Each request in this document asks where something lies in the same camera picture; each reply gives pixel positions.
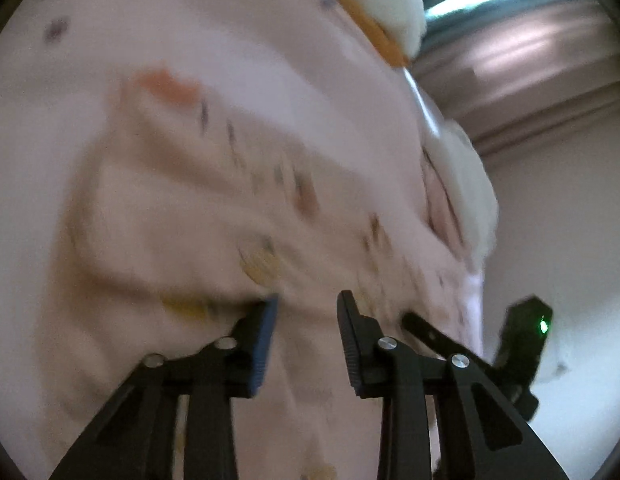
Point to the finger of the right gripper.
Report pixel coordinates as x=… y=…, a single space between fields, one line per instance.
x=436 y=341

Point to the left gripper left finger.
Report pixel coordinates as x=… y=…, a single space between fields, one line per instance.
x=133 y=436

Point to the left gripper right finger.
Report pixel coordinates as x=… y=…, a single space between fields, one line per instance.
x=442 y=418

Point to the peach bear print garment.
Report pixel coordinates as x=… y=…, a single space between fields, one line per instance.
x=181 y=214

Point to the white folded clothes stack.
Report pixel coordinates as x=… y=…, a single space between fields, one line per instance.
x=468 y=187

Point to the pink folded garment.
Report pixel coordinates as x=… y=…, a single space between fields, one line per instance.
x=441 y=217

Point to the beige side curtain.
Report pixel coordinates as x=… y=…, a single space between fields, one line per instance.
x=524 y=81

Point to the orange folded cloth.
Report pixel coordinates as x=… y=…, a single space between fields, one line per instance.
x=387 y=48

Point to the pink printed duvet cover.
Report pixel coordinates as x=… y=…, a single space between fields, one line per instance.
x=63 y=63

